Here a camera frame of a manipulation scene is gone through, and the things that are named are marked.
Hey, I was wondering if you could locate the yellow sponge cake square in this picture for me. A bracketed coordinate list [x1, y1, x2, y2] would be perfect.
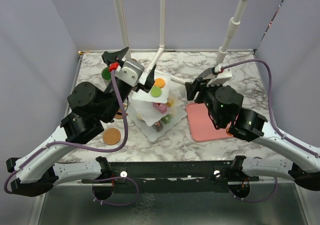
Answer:
[166, 97, 175, 108]

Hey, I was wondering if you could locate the three tier white stand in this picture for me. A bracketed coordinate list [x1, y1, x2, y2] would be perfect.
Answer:
[126, 71, 187, 142]

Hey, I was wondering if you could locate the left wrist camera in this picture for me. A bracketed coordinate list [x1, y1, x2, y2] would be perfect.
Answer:
[108, 59, 145, 87]

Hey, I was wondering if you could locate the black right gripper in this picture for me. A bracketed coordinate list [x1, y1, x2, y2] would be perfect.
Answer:
[185, 76, 224, 126]

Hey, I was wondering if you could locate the wooden coaster far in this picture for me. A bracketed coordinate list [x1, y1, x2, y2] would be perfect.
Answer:
[114, 104, 127, 119]

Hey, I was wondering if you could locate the wooden coaster near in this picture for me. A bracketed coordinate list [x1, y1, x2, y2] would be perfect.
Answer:
[102, 128, 121, 146]

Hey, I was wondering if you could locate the white round cake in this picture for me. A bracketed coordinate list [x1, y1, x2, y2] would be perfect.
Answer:
[137, 113, 144, 121]

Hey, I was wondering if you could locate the pink serving tray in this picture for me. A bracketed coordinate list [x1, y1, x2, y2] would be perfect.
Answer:
[185, 103, 231, 142]

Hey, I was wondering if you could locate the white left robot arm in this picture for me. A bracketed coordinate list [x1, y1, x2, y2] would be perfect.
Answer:
[4, 48, 155, 197]

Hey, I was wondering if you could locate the orange sandwich biscuit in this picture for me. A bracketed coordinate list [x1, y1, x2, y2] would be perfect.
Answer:
[153, 78, 166, 89]

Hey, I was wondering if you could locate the middle white pvc pole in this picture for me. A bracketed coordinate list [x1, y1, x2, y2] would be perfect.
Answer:
[146, 0, 166, 72]

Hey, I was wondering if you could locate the green round biscuit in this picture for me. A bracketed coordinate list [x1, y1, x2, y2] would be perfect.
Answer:
[150, 86, 162, 98]

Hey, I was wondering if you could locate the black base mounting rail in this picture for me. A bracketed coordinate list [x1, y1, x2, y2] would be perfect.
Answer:
[93, 160, 259, 194]

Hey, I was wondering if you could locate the orange chip cookie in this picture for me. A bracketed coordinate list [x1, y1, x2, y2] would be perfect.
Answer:
[226, 129, 233, 136]

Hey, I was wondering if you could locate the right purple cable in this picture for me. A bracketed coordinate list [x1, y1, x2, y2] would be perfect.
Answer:
[219, 59, 320, 203]

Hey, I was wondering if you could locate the wooden coaster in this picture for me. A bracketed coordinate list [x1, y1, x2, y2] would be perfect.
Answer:
[114, 104, 127, 119]
[102, 128, 121, 146]

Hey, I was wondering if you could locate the left white pvc pole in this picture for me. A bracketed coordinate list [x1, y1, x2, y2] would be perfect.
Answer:
[113, 0, 129, 47]

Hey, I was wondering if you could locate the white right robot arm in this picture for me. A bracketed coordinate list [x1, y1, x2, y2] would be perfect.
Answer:
[185, 78, 320, 191]

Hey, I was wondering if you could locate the green swiss roll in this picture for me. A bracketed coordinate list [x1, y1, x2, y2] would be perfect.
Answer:
[161, 114, 172, 124]

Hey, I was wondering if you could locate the green interior mug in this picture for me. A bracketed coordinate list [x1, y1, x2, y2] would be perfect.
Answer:
[101, 67, 112, 81]

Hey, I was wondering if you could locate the pink cake slice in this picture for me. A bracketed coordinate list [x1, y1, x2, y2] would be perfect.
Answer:
[152, 102, 168, 114]

